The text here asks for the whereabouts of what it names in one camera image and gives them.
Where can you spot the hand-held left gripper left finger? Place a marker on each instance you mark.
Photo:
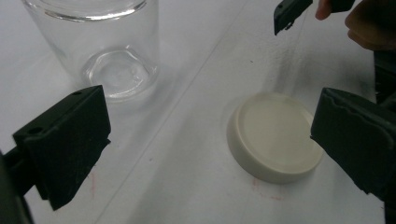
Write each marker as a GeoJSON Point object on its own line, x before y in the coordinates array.
{"type": "Point", "coordinates": [65, 146]}

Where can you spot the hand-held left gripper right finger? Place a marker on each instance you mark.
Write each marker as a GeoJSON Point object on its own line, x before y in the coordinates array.
{"type": "Point", "coordinates": [355, 146]}

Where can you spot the cream round jar lid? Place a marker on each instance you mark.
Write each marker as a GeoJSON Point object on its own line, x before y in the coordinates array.
{"type": "Point", "coordinates": [274, 140]}

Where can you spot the clear glass jar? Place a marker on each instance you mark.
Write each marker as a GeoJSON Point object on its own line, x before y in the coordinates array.
{"type": "Point", "coordinates": [102, 53]}

